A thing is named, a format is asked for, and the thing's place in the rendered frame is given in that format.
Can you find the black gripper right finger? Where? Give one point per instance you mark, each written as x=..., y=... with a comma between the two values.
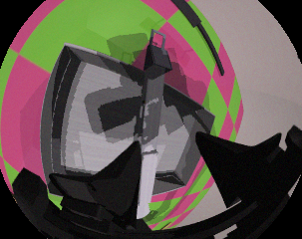
x=231, y=164

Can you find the black flat bar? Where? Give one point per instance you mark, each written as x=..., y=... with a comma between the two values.
x=193, y=20

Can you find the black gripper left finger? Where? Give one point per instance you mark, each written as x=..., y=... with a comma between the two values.
x=116, y=187

